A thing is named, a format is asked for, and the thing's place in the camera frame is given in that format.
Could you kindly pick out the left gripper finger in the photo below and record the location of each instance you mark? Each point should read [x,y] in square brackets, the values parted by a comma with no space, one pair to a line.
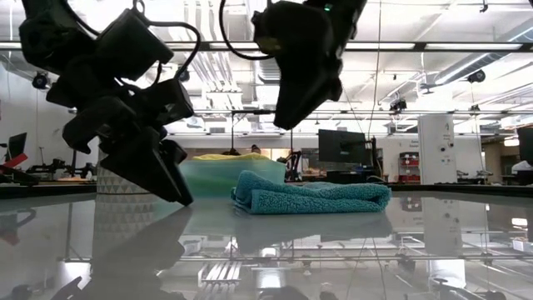
[179,175]
[141,166]

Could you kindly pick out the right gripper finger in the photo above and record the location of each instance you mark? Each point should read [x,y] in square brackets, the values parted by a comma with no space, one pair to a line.
[310,104]
[287,106]

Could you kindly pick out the yellow microfiber towel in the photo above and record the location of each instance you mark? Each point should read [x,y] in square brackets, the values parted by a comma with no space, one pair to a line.
[233,157]

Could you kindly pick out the teal towel with white label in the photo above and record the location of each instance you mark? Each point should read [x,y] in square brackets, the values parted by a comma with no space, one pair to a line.
[312,198]

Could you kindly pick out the background black robot arm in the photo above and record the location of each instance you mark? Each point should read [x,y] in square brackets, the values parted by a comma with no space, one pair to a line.
[54,166]
[293,162]

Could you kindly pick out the translucent teal plastic bin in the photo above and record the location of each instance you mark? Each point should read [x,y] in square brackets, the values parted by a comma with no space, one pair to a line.
[208,177]

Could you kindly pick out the plant in triangle-patterned pot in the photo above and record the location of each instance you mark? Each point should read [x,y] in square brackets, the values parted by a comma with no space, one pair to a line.
[116,185]

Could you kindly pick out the black computer monitor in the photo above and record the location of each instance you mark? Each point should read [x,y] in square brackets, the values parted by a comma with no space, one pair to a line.
[341,146]

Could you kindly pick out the person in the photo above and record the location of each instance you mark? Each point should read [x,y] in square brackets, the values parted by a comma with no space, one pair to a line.
[522,166]
[255,148]

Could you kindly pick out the small black monitor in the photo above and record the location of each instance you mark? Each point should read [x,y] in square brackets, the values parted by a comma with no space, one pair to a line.
[17,146]

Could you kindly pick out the black overhead beam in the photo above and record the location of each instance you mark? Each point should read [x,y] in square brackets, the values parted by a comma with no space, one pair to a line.
[416,46]

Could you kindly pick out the shelf with red bins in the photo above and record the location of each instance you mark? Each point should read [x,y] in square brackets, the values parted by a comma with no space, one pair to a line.
[408,166]

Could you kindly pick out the white building column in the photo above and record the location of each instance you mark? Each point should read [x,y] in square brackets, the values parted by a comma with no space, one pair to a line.
[437,146]

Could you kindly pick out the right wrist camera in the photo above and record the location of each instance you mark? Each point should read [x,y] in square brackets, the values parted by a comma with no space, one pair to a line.
[291,29]

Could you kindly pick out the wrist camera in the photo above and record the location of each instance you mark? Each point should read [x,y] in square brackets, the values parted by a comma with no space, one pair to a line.
[291,29]
[129,46]

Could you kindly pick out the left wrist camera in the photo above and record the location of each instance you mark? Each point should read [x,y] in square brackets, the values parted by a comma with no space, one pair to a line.
[129,46]

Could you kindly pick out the black ceiling-hung camera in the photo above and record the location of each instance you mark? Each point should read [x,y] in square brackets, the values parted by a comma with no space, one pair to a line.
[476,76]
[398,105]
[40,80]

